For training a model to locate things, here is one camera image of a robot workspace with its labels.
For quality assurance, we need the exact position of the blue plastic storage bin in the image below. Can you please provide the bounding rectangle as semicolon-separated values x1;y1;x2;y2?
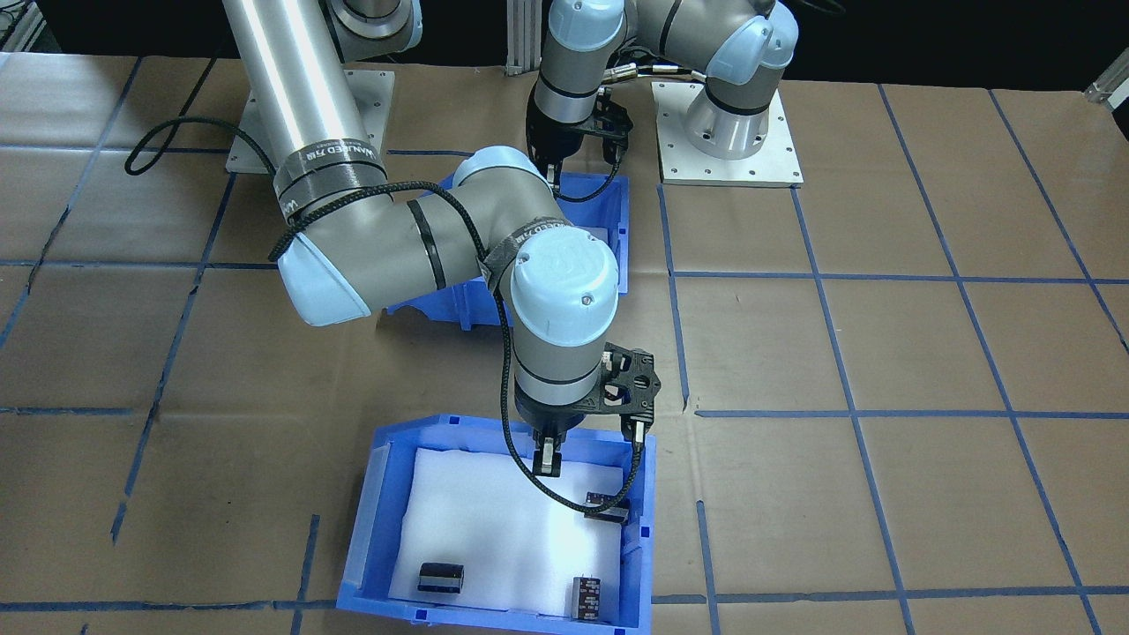
338;415;658;635
385;172;632;332

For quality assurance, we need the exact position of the white foam pad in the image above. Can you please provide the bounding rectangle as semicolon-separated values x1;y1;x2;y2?
388;447;632;620

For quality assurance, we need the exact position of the dark brown rectangular component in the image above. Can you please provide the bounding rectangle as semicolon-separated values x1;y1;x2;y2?
416;563;467;594

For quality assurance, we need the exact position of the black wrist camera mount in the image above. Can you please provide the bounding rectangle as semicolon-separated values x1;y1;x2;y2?
600;348;659;442
587;88;635;170

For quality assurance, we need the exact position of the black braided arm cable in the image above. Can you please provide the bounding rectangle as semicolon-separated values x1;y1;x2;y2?
551;53;712;204
123;115;645;518

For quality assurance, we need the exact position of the small dark box by wall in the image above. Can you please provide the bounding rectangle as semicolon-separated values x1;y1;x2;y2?
585;491;632;524

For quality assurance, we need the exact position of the aluminium profile post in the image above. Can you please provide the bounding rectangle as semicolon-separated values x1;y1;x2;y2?
506;0;551;77

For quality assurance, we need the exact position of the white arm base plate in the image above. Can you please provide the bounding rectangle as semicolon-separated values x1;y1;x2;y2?
651;81;804;188
225;71;396;176

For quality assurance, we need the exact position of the aluminium frame bar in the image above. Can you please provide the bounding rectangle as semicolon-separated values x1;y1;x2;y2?
1085;71;1129;108

